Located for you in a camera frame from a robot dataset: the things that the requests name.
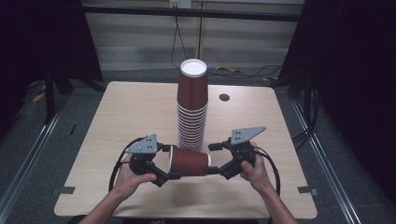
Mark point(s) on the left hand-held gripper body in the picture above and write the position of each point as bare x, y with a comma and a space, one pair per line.
144, 147

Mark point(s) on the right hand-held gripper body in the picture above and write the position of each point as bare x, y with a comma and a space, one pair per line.
243, 146

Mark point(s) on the brown ribbed paper cup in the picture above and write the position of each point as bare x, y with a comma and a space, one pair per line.
190, 161

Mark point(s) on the stack of brown cups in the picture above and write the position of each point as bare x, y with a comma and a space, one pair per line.
192, 109

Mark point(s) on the person's right hand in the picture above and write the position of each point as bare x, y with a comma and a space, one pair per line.
257, 174

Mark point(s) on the person's left hand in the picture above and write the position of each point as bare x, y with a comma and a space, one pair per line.
129, 180

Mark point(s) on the black table grommet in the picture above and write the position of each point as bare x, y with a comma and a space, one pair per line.
224, 97

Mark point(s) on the grey tape piece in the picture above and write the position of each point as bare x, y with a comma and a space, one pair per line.
63, 190
306, 190

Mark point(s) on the yellow floor tape strip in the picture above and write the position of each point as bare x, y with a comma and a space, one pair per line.
38, 97
229, 68

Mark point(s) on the black metal stand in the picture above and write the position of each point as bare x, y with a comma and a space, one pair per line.
49, 99

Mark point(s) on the black curtain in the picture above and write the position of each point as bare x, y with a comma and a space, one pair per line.
40, 40
351, 77

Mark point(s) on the black horizontal bar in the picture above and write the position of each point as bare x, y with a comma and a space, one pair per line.
186, 12

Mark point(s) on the metal floor rail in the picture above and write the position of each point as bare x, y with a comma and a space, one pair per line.
327, 161
28, 155

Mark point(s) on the white wall outlet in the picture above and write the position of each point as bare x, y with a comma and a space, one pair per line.
180, 3

